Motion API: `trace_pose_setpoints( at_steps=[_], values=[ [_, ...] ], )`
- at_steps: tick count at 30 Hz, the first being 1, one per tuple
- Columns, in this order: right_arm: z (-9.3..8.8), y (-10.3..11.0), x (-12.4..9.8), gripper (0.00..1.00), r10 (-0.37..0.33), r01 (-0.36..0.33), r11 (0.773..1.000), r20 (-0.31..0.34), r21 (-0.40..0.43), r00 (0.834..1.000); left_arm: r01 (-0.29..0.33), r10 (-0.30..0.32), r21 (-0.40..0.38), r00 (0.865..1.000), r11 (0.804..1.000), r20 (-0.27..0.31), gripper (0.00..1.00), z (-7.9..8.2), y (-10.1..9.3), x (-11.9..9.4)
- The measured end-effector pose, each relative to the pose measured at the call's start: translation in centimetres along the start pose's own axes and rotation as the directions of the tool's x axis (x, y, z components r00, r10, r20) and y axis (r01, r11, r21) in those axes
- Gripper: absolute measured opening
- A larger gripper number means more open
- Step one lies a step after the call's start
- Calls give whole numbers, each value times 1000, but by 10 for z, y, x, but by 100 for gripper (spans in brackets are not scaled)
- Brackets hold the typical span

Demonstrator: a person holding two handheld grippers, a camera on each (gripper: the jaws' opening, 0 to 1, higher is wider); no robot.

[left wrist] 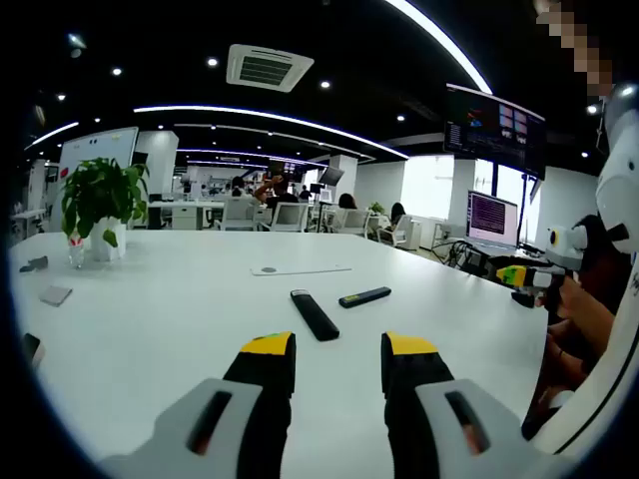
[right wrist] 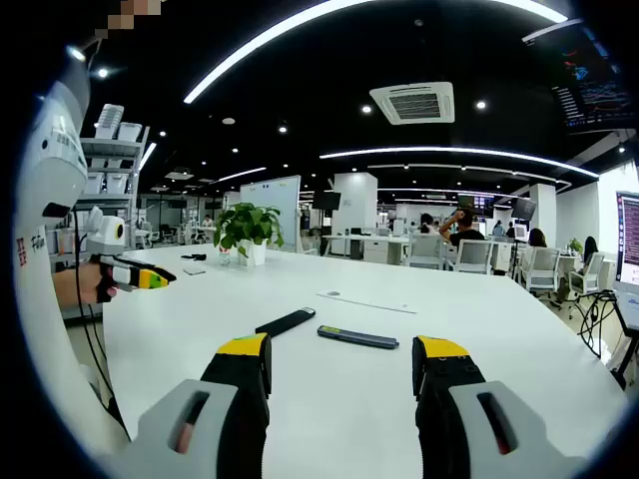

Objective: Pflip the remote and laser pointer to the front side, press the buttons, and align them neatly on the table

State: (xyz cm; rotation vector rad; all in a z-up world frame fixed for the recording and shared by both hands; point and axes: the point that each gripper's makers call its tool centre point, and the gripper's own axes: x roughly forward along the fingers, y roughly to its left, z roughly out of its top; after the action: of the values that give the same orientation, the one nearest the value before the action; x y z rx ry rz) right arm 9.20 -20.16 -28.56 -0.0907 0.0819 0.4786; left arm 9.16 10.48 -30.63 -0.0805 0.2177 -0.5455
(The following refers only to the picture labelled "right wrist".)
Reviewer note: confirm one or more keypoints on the small black device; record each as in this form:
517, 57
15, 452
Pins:
193, 257

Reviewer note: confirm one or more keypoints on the person's white t-shirt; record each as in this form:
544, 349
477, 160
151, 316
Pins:
55, 359

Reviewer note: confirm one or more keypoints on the computer monitor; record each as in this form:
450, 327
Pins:
629, 239

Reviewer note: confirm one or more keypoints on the potted green plant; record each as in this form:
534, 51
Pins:
247, 224

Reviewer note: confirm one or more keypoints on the hanging display screen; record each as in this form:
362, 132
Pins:
594, 85

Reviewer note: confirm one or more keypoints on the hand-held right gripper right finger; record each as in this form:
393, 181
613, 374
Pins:
524, 434

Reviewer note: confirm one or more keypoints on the curved ceiling light strip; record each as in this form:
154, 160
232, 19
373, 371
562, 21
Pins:
279, 32
449, 152

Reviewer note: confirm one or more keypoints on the white table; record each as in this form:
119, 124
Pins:
199, 299

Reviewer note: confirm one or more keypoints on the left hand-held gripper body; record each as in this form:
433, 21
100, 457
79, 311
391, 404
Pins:
102, 237

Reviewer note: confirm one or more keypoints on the grey laser pointer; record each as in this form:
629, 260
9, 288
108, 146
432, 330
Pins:
357, 337

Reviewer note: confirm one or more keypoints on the rolling whiteboard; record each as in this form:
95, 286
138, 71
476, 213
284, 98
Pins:
272, 204

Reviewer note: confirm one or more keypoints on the ceiling air conditioner vent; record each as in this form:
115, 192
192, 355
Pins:
413, 102

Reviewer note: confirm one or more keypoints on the grey smartphone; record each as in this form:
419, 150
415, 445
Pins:
194, 272

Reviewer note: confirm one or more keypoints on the black remote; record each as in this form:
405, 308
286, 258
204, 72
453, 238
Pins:
284, 321

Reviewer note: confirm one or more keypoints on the white office chair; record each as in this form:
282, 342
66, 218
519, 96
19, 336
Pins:
589, 272
544, 269
474, 257
427, 252

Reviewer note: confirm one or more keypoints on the wall-mounted black monitor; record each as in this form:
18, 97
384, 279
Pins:
327, 199

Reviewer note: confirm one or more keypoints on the white chest-worn device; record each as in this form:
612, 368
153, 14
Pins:
52, 159

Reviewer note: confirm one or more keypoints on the group of white storage bins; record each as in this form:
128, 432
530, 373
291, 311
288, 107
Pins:
110, 120

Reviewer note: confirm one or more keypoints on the white office desk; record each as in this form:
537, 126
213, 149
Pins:
369, 244

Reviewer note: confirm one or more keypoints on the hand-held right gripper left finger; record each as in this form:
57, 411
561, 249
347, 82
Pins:
165, 429

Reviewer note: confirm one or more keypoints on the small plastic bottle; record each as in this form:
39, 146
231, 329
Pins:
225, 257

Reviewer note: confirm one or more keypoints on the metal storage shelf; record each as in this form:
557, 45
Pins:
112, 147

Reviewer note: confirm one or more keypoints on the person's left hand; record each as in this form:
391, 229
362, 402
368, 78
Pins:
92, 282

